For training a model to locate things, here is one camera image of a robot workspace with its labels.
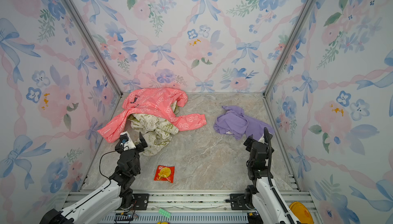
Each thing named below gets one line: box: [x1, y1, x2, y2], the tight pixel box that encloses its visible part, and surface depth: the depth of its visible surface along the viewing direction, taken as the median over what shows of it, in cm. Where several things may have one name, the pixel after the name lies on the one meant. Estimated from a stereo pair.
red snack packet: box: [153, 165, 176, 184], surface depth 83 cm
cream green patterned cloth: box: [128, 100, 180, 157], surface depth 92 cm
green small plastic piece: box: [158, 208, 171, 219], surface depth 72 cm
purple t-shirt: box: [212, 105, 275, 141], surface depth 99 cm
